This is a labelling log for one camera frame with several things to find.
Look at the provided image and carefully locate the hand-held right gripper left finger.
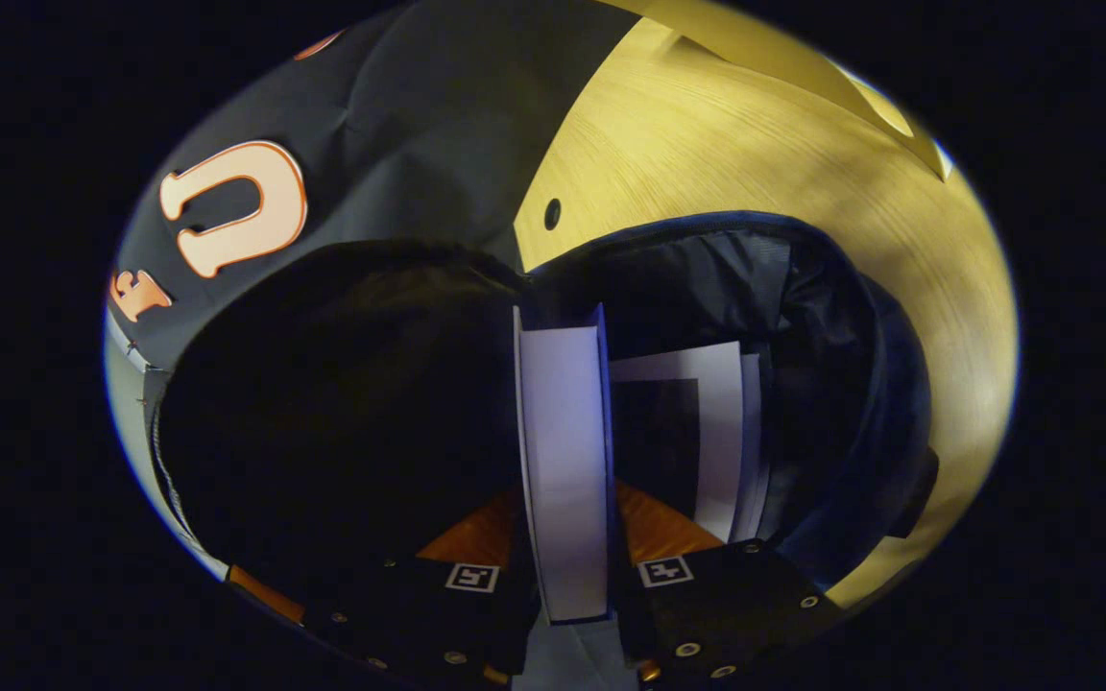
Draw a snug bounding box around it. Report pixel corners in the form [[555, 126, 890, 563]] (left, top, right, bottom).
[[318, 489, 540, 688]]

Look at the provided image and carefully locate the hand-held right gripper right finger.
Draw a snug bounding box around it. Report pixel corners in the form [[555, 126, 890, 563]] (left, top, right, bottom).
[[611, 480, 842, 688]]

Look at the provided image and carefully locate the black and white book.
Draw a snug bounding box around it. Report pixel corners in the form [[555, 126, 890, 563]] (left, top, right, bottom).
[[611, 341, 770, 545]]

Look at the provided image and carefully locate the blue book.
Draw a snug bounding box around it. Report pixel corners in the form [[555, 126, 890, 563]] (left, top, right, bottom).
[[513, 304, 616, 625]]

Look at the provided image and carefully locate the blue schoolbag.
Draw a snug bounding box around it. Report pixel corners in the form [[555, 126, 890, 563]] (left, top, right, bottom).
[[157, 211, 940, 601]]

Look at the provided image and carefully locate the white bookshelf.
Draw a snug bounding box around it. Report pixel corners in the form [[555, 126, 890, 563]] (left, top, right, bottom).
[[601, 0, 955, 183]]

